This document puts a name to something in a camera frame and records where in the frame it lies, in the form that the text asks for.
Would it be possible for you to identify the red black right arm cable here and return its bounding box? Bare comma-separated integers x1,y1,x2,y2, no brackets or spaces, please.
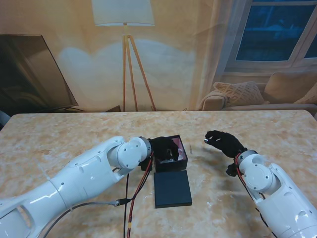
235,153,278,238

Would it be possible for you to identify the beige sofa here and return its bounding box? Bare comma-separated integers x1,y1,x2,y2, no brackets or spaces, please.
198,83,317,111

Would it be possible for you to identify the white plastic bag orange logo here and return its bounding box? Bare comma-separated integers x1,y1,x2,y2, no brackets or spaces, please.
158,148,184,165

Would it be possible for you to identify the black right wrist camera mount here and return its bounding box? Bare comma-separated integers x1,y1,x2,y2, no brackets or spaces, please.
226,163,238,177

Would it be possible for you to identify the sheer cream curtain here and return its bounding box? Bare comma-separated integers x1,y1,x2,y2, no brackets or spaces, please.
190,0,251,111

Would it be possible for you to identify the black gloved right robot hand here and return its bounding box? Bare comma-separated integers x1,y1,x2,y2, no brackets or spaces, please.
204,130,248,159

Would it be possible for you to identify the cream knitted pillow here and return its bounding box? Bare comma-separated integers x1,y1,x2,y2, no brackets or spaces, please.
213,81,265,106
294,83,317,105

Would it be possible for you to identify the black gift box lid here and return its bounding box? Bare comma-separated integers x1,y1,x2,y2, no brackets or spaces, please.
153,170,193,209

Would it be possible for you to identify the dark flat television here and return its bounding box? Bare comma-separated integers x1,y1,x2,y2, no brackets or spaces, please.
0,34,79,112

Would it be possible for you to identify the dark grey chair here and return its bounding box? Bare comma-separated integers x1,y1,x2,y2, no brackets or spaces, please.
0,110,11,131

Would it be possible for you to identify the white framed window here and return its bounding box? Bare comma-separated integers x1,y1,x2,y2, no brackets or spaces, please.
224,0,317,75

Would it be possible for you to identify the tripod floor lamp white shade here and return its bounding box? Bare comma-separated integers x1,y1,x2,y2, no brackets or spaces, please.
91,0,157,112

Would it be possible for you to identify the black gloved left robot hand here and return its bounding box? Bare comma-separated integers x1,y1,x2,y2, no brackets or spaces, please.
150,135,179,162

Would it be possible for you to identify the plain beige pillow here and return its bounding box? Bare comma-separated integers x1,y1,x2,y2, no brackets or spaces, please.
263,71,317,104

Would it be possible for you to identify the red black arm cable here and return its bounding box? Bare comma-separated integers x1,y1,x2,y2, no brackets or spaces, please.
123,153,154,238
235,153,278,238

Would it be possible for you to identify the red black left arm cable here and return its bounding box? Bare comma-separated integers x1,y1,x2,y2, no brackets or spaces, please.
123,153,154,238

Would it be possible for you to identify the grey cable with black plug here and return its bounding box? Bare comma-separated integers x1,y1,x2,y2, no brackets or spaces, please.
37,198,132,238

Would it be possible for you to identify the black gift box pink inside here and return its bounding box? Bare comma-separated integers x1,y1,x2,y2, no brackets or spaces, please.
151,134,188,174

